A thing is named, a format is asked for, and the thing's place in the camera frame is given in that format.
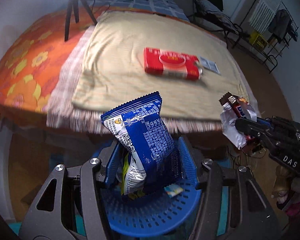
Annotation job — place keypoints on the striped beige towel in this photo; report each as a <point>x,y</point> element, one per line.
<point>113,71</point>

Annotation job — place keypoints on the orange floral bed sheet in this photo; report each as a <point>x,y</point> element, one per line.
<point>29,71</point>

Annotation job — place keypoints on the brown plush toy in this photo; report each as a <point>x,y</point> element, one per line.
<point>282,190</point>

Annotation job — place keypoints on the black folding chair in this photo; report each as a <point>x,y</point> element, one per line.
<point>242,35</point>

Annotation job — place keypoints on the black metal clothes rack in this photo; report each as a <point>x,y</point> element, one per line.
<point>274,50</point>

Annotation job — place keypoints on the yellow crate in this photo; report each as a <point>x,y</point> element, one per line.
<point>257,41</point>

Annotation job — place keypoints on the cardboard box on floor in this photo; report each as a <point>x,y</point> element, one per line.
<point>30,196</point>

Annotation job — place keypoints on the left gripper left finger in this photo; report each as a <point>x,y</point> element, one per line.
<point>112,156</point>

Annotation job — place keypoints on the black tripod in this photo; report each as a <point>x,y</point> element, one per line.
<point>73,8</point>

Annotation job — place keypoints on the small grey printed sachet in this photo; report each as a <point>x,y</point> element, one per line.
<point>209,65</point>

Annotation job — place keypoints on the small light blue wrapper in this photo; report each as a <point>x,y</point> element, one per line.
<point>173,190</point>

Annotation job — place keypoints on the fringed pink woven blanket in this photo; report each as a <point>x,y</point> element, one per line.
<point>62,115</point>

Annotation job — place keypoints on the red cardboard medicine box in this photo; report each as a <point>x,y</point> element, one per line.
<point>170,63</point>

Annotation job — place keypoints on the white radiator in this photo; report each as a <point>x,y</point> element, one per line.
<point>262,14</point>

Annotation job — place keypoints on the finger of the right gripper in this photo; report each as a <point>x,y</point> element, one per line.
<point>265,123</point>
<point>250,128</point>

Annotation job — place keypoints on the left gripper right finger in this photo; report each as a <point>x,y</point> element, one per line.
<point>188,166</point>

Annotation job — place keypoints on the dark hanging jacket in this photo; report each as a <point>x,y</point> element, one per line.
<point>280,26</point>

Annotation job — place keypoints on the blue snack bag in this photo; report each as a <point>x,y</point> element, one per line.
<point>153,160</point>

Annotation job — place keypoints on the blue plastic trash basket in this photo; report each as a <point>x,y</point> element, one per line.
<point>157,214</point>

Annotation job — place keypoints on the dark candy bar wrapper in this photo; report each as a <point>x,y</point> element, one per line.
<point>235,107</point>

